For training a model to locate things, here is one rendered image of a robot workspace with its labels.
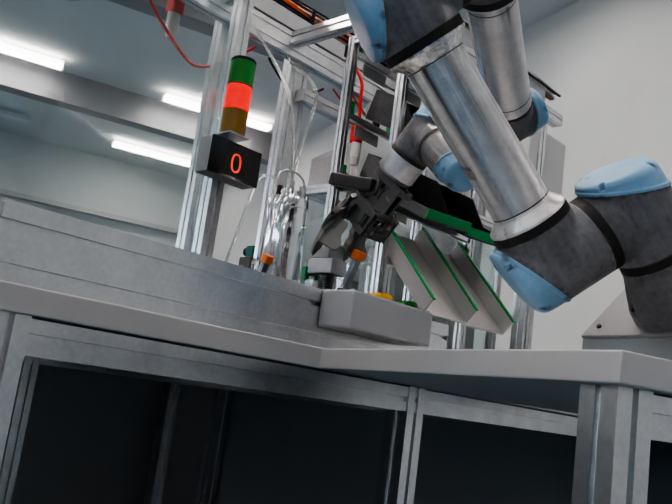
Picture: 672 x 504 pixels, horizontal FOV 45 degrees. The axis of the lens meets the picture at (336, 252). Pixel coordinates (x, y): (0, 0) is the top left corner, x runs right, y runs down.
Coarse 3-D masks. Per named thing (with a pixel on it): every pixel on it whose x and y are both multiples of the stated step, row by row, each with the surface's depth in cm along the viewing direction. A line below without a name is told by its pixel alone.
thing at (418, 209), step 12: (372, 156) 189; (372, 168) 188; (420, 180) 193; (432, 180) 190; (420, 192) 192; (432, 192) 189; (408, 204) 175; (420, 204) 172; (432, 204) 188; (444, 204) 185; (420, 216) 171; (432, 216) 170; (444, 216) 172; (456, 216) 181; (456, 228) 175; (468, 228) 177
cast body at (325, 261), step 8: (320, 248) 157; (328, 248) 155; (312, 256) 158; (320, 256) 156; (328, 256) 155; (336, 256) 156; (312, 264) 157; (320, 264) 156; (328, 264) 154; (336, 264) 155; (344, 264) 156; (312, 272) 157; (320, 272) 155; (328, 272) 154; (336, 272) 154; (344, 272) 156
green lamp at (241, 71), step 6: (234, 60) 157; (240, 60) 156; (246, 60) 156; (234, 66) 156; (240, 66) 156; (246, 66) 156; (252, 66) 157; (234, 72) 156; (240, 72) 156; (246, 72) 156; (252, 72) 157; (228, 78) 157; (234, 78) 156; (240, 78) 156; (246, 78) 156; (252, 78) 157; (246, 84) 156; (252, 84) 158
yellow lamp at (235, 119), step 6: (228, 108) 155; (234, 108) 154; (222, 114) 156; (228, 114) 154; (234, 114) 154; (240, 114) 155; (246, 114) 156; (222, 120) 155; (228, 120) 154; (234, 120) 154; (240, 120) 155; (246, 120) 156; (222, 126) 154; (228, 126) 154; (234, 126) 154; (240, 126) 154; (240, 132) 154
